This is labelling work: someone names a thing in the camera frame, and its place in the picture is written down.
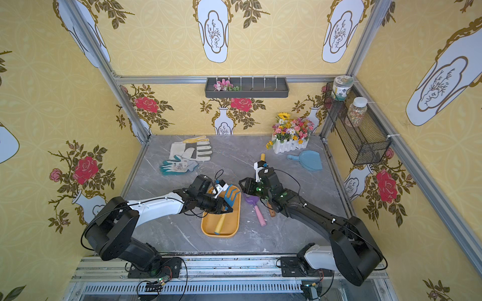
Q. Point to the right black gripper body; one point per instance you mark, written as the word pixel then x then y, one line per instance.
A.
pixel 250 186

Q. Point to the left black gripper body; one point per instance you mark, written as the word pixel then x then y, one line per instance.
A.
pixel 217 202

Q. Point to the blue rake yellow handle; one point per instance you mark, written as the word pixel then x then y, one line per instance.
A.
pixel 229 194

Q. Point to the yellow plastic storage tray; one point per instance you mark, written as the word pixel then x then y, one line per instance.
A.
pixel 224 225

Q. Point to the purple rake pink handle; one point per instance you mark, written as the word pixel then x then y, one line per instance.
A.
pixel 253 200

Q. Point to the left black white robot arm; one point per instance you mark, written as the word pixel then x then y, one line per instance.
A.
pixel 110 233

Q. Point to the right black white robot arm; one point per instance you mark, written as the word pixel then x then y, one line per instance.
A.
pixel 355 253

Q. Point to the teal white garden glove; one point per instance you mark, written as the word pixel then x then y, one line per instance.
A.
pixel 178 165

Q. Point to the white grey work glove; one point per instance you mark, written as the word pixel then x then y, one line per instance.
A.
pixel 195 149

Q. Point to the blue plastic dustpan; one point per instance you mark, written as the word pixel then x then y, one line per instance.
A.
pixel 309 159

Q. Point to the flowers in white fence pot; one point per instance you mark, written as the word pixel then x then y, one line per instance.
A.
pixel 290 134

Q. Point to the pink artificial flowers on shelf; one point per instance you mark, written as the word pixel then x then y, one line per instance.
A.
pixel 225 85

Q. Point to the clear jar white lid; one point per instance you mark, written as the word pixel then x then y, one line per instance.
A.
pixel 356 112

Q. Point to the jar with green label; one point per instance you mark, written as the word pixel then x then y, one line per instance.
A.
pixel 341 87

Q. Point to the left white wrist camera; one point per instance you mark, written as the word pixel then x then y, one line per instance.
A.
pixel 220 186

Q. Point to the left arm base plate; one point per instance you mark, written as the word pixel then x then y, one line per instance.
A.
pixel 169 266

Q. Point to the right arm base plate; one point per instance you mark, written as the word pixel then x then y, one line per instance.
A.
pixel 294 267

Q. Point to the grey wall shelf tray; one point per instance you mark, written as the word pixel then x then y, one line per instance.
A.
pixel 251 87

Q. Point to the left circuit board with wires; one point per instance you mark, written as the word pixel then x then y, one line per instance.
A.
pixel 149 290

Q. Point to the circuit board with wires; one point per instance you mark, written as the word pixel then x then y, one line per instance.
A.
pixel 149 290
pixel 312 290

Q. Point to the black wire mesh basket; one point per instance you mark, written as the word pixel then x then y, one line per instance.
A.
pixel 365 143

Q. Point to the right circuit board with wires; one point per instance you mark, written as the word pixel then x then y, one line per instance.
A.
pixel 312 290

